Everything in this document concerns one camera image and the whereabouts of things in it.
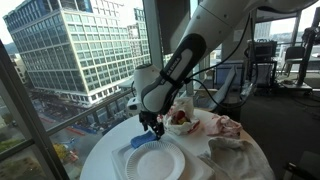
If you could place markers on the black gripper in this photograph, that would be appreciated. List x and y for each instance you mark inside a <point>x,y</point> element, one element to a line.
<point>148,119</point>

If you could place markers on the blue sponge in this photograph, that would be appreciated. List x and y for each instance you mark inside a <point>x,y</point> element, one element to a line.
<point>141,140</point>

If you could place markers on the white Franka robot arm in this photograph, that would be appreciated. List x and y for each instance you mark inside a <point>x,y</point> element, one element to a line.
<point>206,36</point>

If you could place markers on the white paper plate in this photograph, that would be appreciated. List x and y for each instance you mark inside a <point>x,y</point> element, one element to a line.
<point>155,161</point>

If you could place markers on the white square tray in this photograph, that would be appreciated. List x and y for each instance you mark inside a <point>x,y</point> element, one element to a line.
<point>200,166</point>

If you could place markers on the crumpled pink white cloth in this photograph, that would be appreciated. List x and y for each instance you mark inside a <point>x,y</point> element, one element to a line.
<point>223,126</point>

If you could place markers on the metal window railing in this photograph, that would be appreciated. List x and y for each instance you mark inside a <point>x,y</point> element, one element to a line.
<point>86,111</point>

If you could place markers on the beige waffle towel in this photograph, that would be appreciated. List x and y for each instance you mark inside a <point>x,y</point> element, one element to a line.
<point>236,160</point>

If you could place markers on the glass office building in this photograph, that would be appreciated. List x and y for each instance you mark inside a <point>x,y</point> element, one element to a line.
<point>80,46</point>

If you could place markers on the black equipment cart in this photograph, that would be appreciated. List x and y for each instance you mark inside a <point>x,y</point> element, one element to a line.
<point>261,53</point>

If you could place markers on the black office chair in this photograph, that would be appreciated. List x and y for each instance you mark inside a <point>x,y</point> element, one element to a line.
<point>293,55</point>

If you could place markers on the blue screen with white frame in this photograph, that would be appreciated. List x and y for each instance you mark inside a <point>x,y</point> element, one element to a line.
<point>226,75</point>

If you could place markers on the black camera stand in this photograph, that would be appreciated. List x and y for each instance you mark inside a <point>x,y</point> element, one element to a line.
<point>306,50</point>

